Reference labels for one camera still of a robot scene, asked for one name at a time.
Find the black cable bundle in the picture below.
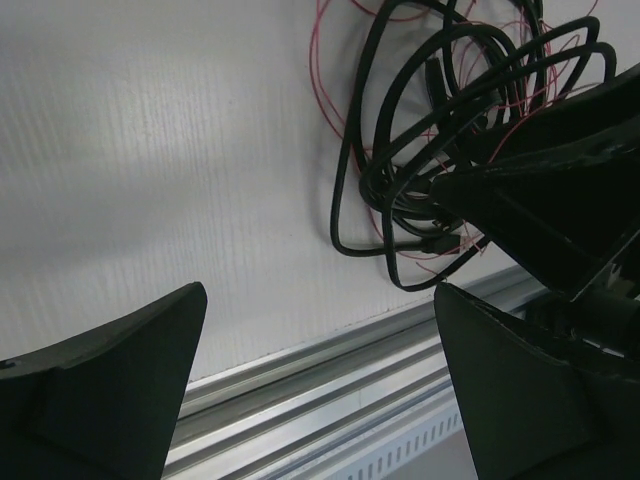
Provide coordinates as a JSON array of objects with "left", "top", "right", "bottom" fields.
[{"left": 330, "top": 0, "right": 619, "bottom": 294}]

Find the thin red wire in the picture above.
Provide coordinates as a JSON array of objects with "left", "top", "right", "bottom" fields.
[{"left": 308, "top": 0, "right": 566, "bottom": 261}]

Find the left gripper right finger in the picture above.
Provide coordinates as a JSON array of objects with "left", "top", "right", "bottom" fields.
[{"left": 435, "top": 284, "right": 639, "bottom": 479}]

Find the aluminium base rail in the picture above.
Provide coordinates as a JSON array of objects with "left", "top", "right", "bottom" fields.
[{"left": 164, "top": 264, "right": 546, "bottom": 471}]

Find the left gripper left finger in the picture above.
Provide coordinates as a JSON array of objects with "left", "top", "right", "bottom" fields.
[{"left": 1, "top": 282, "right": 207, "bottom": 479}]

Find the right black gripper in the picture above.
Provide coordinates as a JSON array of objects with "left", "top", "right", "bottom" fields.
[{"left": 431, "top": 122, "right": 639, "bottom": 360}]

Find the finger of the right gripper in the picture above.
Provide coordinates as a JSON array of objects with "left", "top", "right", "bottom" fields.
[{"left": 474, "top": 66, "right": 639, "bottom": 164}]

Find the white slotted cable duct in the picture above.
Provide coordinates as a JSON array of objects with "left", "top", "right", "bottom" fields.
[{"left": 311, "top": 404, "right": 463, "bottom": 480}]

